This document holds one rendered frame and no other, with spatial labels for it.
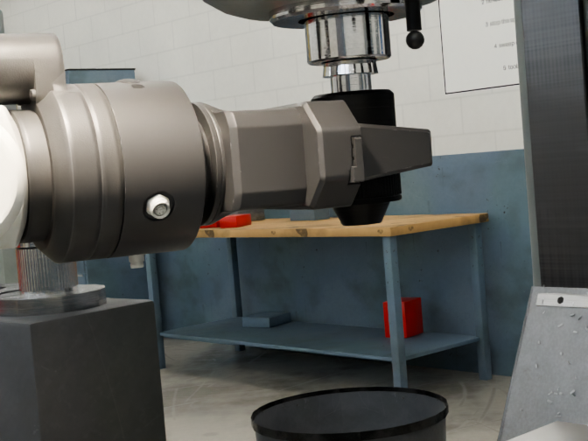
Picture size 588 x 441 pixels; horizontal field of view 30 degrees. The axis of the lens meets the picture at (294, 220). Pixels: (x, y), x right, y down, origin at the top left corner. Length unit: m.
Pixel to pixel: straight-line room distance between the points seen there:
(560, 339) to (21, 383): 0.45
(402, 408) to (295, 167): 2.32
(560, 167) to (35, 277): 0.45
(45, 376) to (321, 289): 6.08
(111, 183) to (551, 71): 0.55
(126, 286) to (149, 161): 7.50
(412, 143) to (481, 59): 5.33
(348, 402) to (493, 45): 3.30
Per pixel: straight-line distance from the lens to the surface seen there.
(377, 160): 0.59
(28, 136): 0.53
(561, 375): 0.97
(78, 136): 0.52
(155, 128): 0.53
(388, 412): 2.88
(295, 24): 0.63
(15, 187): 0.49
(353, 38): 0.60
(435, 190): 6.15
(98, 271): 7.89
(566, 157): 0.98
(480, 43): 5.94
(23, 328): 0.84
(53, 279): 0.89
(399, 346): 5.40
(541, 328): 0.99
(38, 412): 0.85
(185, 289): 8.03
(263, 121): 0.55
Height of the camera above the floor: 1.23
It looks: 3 degrees down
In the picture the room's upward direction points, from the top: 5 degrees counter-clockwise
